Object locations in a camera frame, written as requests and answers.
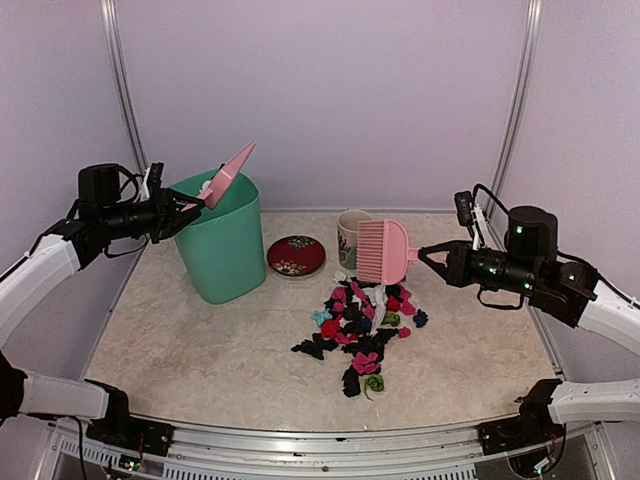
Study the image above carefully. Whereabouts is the green paper scrap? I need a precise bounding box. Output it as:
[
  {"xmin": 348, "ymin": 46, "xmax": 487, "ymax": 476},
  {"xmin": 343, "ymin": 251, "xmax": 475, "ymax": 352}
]
[{"xmin": 363, "ymin": 374, "xmax": 385, "ymax": 400}]

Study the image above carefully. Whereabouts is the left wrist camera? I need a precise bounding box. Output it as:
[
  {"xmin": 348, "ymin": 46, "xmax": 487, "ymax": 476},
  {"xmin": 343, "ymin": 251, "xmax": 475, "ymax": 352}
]
[{"xmin": 139, "ymin": 162, "xmax": 164, "ymax": 201}]

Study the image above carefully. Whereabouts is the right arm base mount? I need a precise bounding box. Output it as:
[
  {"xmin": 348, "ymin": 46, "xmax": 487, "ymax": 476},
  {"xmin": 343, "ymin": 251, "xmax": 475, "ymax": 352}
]
[{"xmin": 476, "ymin": 379, "xmax": 566, "ymax": 455}]

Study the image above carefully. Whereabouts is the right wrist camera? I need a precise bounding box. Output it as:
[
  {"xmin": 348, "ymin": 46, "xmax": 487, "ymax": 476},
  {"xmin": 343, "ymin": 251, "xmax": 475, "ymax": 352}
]
[{"xmin": 454, "ymin": 191, "xmax": 488, "ymax": 250}]

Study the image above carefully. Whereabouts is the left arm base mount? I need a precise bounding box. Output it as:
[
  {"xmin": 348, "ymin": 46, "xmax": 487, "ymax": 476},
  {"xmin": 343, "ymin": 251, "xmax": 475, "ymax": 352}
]
[{"xmin": 86, "ymin": 380, "xmax": 175, "ymax": 457}]

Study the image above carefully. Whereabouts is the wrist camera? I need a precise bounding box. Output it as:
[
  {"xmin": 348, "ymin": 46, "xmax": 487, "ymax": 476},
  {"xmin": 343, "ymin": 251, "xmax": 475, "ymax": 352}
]
[
  {"xmin": 454, "ymin": 191, "xmax": 488, "ymax": 250},
  {"xmin": 139, "ymin": 162, "xmax": 164, "ymax": 201}
]

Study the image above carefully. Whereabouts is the mint green waste bin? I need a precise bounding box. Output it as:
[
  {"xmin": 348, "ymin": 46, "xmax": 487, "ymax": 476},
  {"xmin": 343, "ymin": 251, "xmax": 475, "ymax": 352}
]
[{"xmin": 174, "ymin": 174, "xmax": 266, "ymax": 304}]

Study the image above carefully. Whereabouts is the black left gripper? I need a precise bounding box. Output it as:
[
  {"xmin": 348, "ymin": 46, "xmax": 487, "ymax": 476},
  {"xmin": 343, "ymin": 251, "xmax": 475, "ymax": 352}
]
[{"xmin": 101, "ymin": 183, "xmax": 204, "ymax": 243}]

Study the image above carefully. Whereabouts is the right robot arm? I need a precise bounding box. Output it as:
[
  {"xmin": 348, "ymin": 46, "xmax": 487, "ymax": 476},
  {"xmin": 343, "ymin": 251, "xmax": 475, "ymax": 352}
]
[{"xmin": 409, "ymin": 206, "xmax": 639, "ymax": 444}]

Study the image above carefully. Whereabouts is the beige printed cup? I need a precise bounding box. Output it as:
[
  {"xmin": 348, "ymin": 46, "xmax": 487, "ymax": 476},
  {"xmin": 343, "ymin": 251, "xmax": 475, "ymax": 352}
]
[{"xmin": 337, "ymin": 209, "xmax": 373, "ymax": 270}]

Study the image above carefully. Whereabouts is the aluminium corner post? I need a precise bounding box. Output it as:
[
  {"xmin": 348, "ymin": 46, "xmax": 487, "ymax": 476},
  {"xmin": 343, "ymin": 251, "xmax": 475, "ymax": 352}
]
[
  {"xmin": 99, "ymin": 0, "xmax": 150, "ymax": 200},
  {"xmin": 491, "ymin": 0, "xmax": 543, "ymax": 198}
]

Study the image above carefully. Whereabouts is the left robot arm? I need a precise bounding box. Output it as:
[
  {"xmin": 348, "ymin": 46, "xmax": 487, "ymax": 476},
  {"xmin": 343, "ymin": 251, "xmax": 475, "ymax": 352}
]
[{"xmin": 1, "ymin": 163, "xmax": 209, "ymax": 445}]

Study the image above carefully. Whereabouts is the aluminium front rail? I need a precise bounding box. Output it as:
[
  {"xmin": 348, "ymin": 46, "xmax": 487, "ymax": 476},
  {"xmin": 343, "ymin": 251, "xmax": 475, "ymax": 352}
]
[{"xmin": 34, "ymin": 420, "xmax": 534, "ymax": 479}]

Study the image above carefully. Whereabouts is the right aluminium corner post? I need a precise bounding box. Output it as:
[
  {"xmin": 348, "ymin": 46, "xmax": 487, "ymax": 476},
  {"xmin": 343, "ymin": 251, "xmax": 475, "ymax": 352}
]
[{"xmin": 491, "ymin": 0, "xmax": 543, "ymax": 198}]

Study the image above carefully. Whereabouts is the pink hand brush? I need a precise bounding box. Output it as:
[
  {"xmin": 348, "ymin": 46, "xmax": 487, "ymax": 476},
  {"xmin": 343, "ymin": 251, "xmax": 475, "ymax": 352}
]
[{"xmin": 356, "ymin": 219, "xmax": 431, "ymax": 285}]

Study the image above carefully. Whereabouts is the pile of paper scraps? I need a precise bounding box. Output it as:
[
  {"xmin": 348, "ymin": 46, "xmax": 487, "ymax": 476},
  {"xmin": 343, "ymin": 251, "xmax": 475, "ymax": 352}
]
[{"xmin": 291, "ymin": 271, "xmax": 429, "ymax": 398}]

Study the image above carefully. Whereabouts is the pink dustpan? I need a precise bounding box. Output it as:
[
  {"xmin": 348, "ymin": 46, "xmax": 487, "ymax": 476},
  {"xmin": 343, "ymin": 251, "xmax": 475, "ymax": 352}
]
[{"xmin": 197, "ymin": 142, "xmax": 256, "ymax": 210}]

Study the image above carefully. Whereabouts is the left aluminium corner post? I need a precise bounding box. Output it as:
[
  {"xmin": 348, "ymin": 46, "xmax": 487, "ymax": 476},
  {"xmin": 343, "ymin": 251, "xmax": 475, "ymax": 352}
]
[{"xmin": 99, "ymin": 0, "xmax": 150, "ymax": 200}]

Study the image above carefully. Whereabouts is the red floral round plate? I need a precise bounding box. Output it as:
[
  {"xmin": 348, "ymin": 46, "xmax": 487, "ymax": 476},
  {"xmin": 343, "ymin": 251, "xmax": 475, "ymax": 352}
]
[{"xmin": 266, "ymin": 235, "xmax": 326, "ymax": 278}]

